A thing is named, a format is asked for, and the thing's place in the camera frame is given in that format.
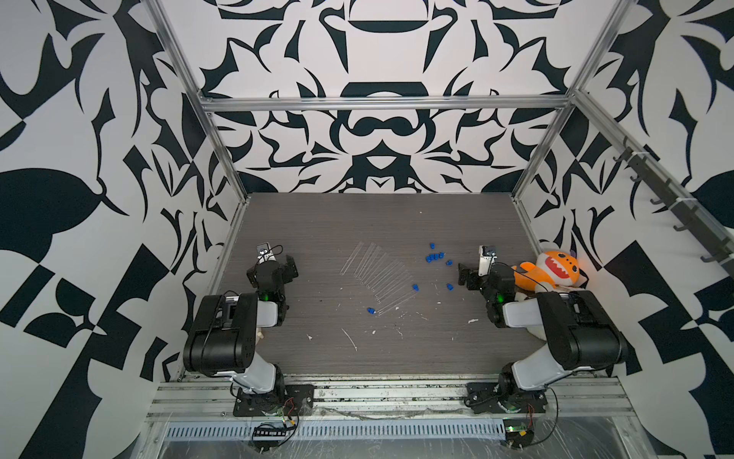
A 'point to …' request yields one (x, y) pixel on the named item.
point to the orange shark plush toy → (553, 269)
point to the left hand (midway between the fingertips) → (268, 257)
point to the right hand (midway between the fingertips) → (476, 259)
